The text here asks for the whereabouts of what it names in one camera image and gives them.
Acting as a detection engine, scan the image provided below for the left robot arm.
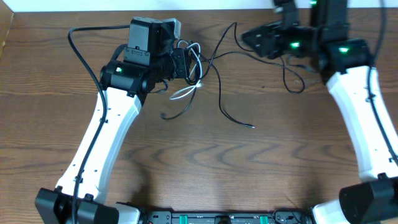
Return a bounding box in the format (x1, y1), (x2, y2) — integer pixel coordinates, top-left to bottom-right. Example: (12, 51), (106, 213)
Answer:
(35, 17), (191, 223)

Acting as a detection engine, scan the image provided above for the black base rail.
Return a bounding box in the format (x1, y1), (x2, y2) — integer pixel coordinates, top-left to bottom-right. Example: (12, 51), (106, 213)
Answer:
(137, 207), (315, 224)

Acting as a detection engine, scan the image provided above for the white cable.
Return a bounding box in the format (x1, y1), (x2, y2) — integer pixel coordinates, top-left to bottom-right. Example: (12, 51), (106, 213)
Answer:
(169, 39), (205, 101)

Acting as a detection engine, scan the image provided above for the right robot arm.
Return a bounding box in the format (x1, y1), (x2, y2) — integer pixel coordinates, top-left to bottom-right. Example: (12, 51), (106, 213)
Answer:
(242, 0), (397, 223)

